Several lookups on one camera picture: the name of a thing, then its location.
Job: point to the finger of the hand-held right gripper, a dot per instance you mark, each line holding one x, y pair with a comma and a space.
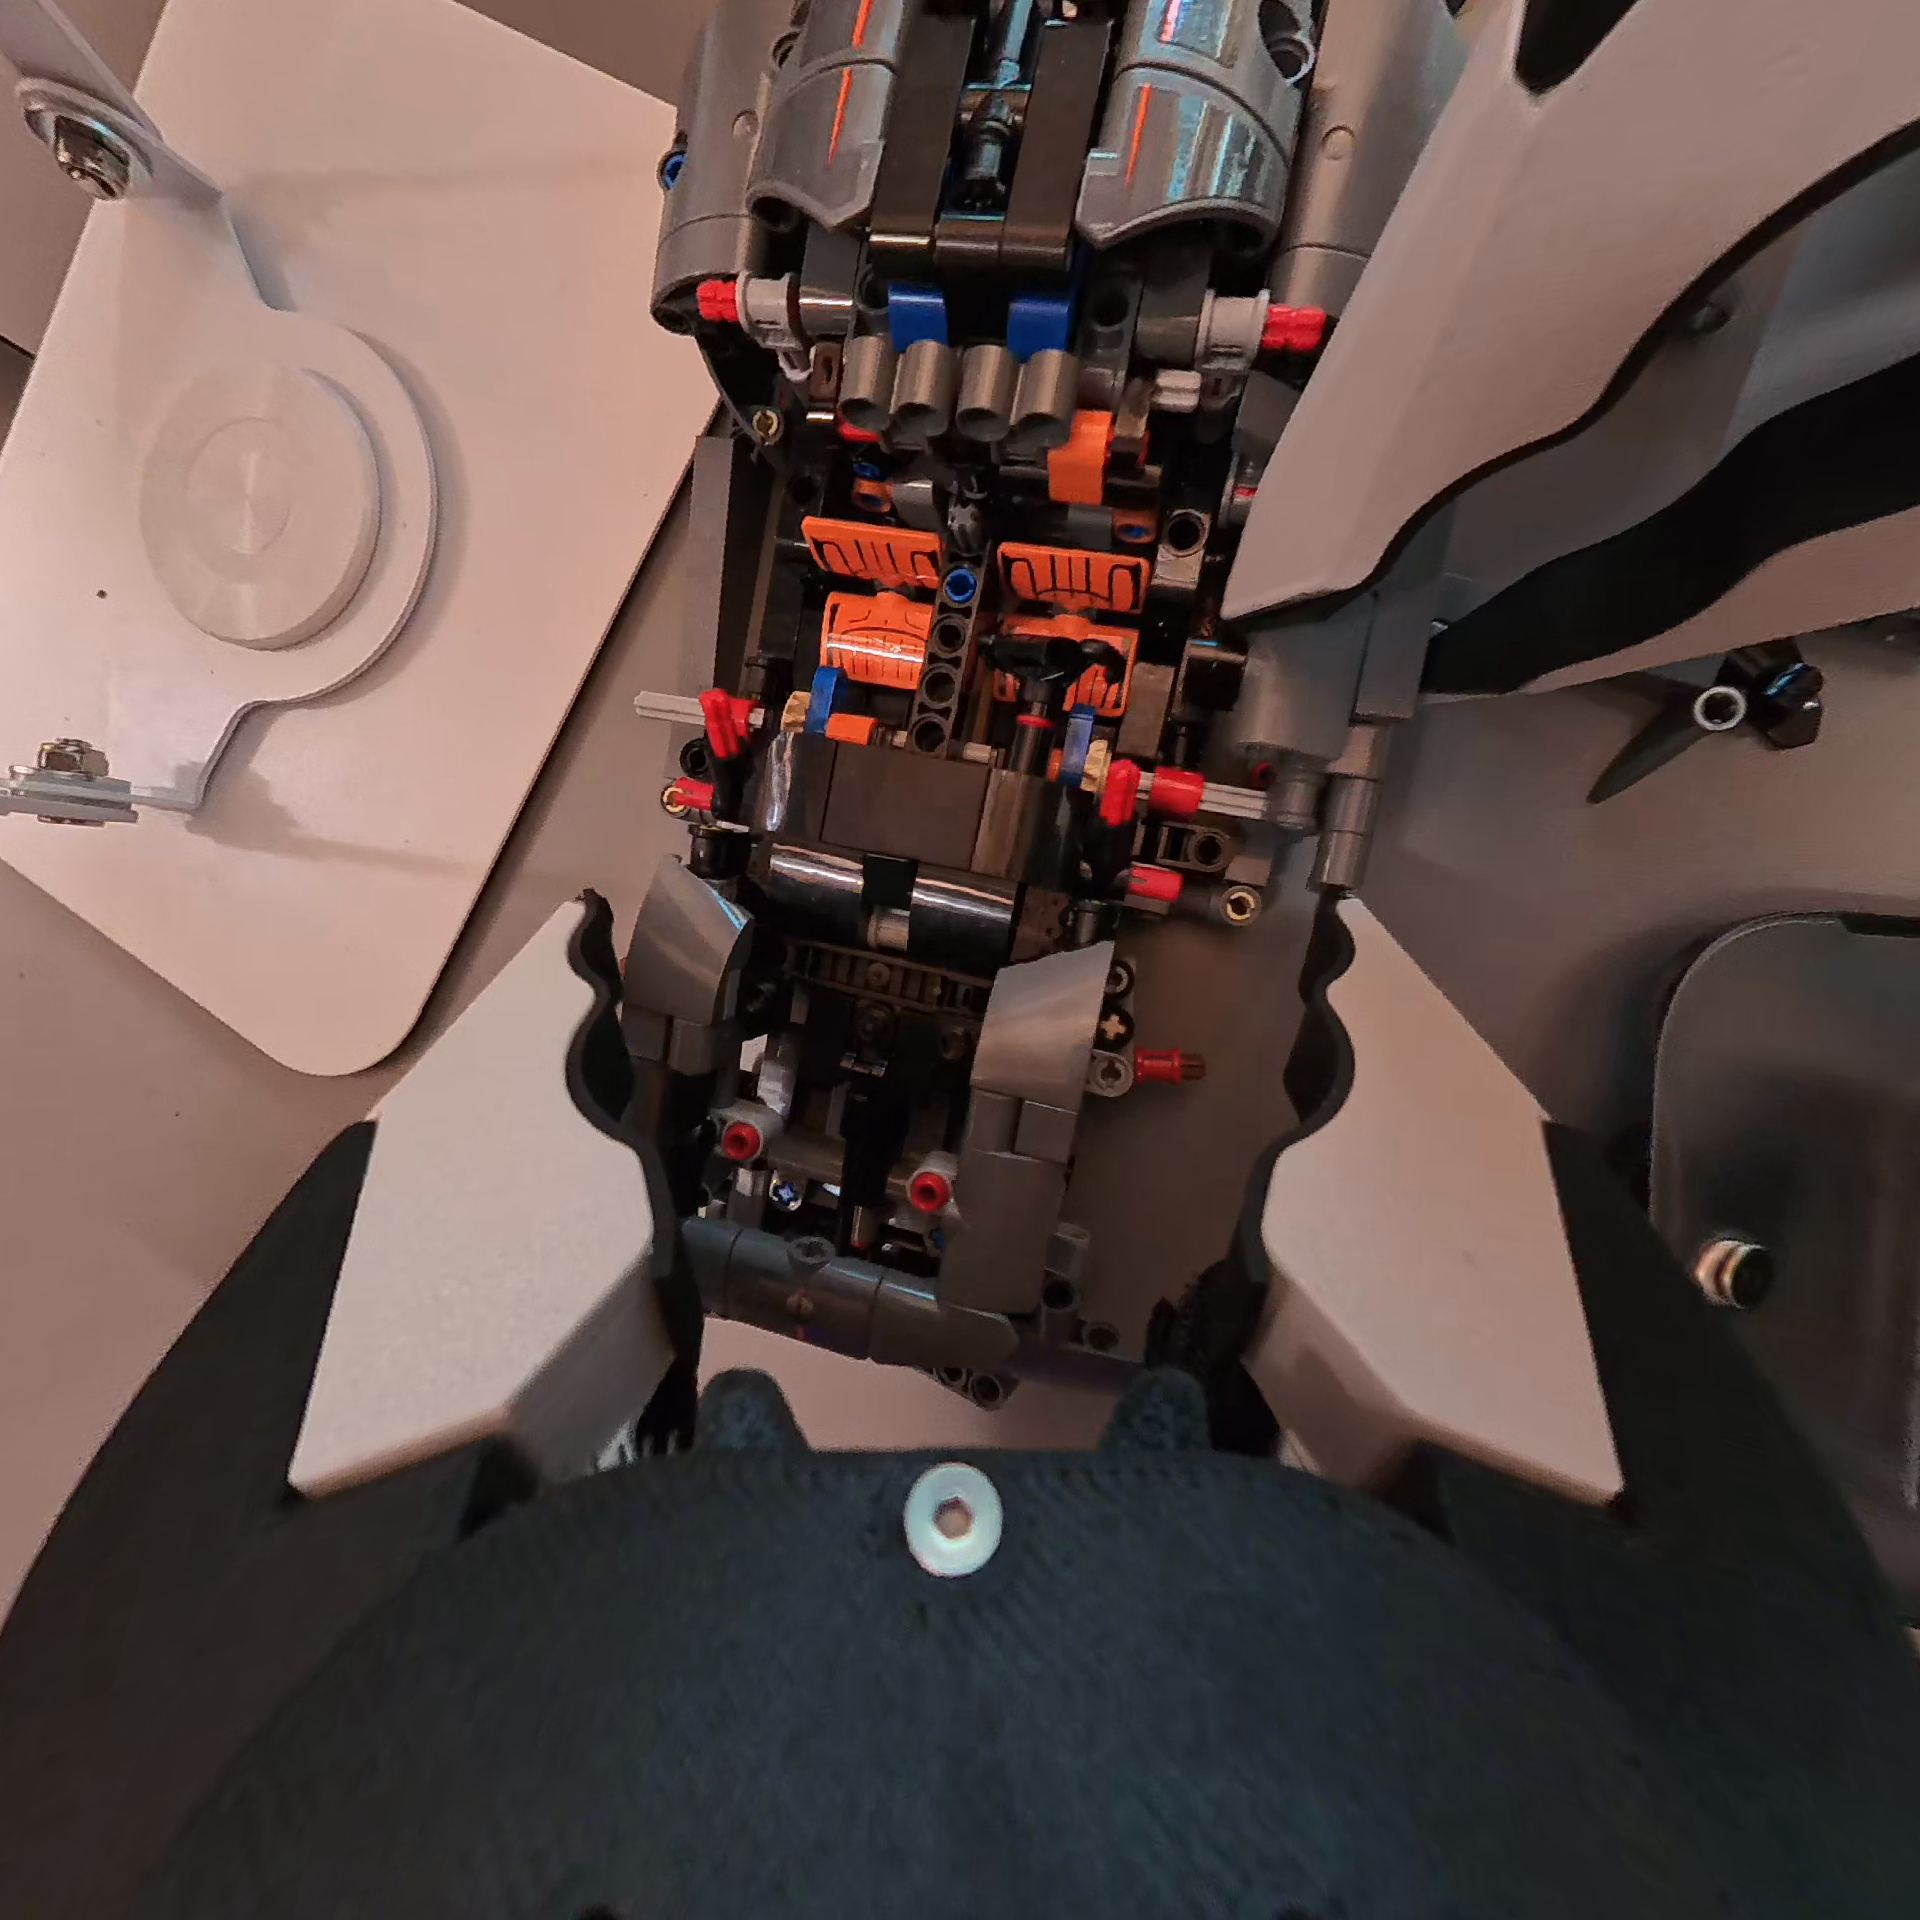
1441, 301
1800, 376

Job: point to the lego car model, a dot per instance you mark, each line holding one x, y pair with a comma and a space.
901, 811

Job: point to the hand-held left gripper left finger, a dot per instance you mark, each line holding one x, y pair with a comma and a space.
480, 1245

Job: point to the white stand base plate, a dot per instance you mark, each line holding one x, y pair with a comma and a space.
525, 225

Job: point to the grey lego side panel assembly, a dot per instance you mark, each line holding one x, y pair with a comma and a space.
1305, 705

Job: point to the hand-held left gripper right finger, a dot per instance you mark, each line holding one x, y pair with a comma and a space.
1424, 1245

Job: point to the clear round disc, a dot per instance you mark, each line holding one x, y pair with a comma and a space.
254, 503

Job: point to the black lego blade piece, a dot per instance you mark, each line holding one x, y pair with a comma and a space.
1652, 750

